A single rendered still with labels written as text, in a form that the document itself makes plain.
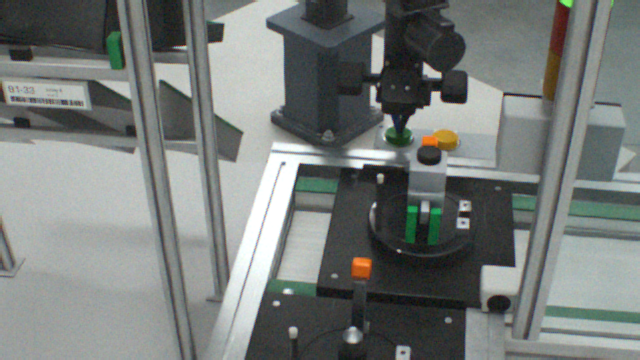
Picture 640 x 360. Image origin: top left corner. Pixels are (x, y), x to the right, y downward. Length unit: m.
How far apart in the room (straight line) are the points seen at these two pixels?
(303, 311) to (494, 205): 0.32
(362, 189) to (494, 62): 2.36
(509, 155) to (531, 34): 2.89
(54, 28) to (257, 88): 0.80
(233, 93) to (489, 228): 0.65
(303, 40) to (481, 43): 2.32
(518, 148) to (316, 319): 0.31
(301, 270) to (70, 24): 0.47
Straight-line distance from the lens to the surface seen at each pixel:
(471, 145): 1.27
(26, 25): 0.85
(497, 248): 1.08
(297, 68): 1.39
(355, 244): 1.07
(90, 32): 0.81
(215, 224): 1.07
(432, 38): 1.08
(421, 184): 1.01
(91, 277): 1.22
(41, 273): 1.25
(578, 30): 0.75
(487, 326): 1.01
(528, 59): 3.53
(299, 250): 1.14
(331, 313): 0.98
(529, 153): 0.85
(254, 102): 1.55
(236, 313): 1.01
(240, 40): 1.75
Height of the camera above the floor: 1.68
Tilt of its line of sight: 38 degrees down
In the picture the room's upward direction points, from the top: straight up
